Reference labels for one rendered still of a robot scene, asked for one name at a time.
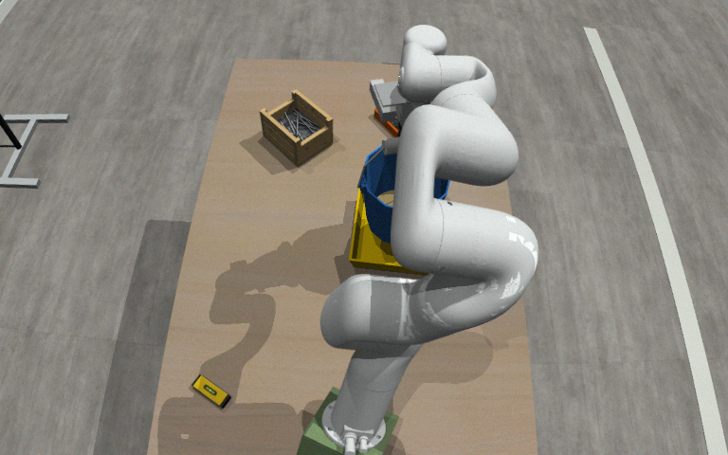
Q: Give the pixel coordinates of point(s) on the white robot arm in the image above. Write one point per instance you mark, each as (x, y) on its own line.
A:
(484, 258)

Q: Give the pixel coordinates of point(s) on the yellow shallow tray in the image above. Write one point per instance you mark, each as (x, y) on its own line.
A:
(367, 250)

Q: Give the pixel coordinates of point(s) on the yellow pocket level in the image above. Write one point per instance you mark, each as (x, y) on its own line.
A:
(211, 391)

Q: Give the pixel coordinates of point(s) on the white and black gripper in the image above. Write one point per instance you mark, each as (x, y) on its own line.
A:
(402, 112)

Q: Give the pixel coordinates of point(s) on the wooden crate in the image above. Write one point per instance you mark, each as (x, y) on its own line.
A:
(300, 143)

